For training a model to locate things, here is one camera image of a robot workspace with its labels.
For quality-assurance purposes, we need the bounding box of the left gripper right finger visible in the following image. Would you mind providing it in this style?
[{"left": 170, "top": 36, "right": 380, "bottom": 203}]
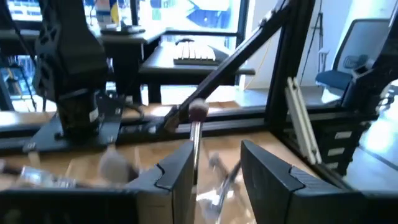
[{"left": 241, "top": 139, "right": 398, "bottom": 224}]

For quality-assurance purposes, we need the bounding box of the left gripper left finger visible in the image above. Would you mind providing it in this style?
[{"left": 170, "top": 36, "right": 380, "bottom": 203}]
[{"left": 0, "top": 139, "right": 197, "bottom": 224}]

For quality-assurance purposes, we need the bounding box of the clear acrylic brush holder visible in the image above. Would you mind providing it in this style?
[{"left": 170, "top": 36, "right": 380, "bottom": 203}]
[{"left": 183, "top": 148, "right": 261, "bottom": 224}]

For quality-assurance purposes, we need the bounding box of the fluffy brown head makeup brush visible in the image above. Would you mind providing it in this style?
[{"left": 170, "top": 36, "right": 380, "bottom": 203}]
[{"left": 98, "top": 148, "right": 141, "bottom": 185}]

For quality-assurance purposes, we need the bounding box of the thick black handled makeup brush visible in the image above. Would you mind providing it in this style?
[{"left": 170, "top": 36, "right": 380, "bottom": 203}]
[{"left": 17, "top": 166, "right": 77, "bottom": 190}]

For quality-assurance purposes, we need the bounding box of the black drawer cabinet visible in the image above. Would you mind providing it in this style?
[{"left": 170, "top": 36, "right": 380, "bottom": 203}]
[{"left": 310, "top": 118, "right": 376, "bottom": 177}]

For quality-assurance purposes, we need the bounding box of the dark grey desk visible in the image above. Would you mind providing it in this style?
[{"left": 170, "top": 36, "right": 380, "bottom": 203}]
[
  {"left": 138, "top": 43, "right": 256, "bottom": 105},
  {"left": 0, "top": 26, "right": 167, "bottom": 97}
]

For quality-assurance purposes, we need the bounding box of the computer keyboard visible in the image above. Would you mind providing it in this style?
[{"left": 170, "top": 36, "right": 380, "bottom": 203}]
[{"left": 172, "top": 41, "right": 218, "bottom": 67}]

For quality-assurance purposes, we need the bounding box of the blue office chair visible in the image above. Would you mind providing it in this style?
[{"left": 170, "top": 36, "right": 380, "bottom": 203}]
[{"left": 315, "top": 17, "right": 393, "bottom": 91}]

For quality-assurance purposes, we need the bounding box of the silver aluminium bracket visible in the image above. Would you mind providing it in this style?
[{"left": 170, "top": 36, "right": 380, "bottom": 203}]
[{"left": 284, "top": 76, "right": 323, "bottom": 166}]

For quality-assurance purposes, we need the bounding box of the black aluminium table frame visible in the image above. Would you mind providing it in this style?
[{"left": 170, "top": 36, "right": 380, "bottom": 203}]
[{"left": 0, "top": 0, "right": 398, "bottom": 150}]

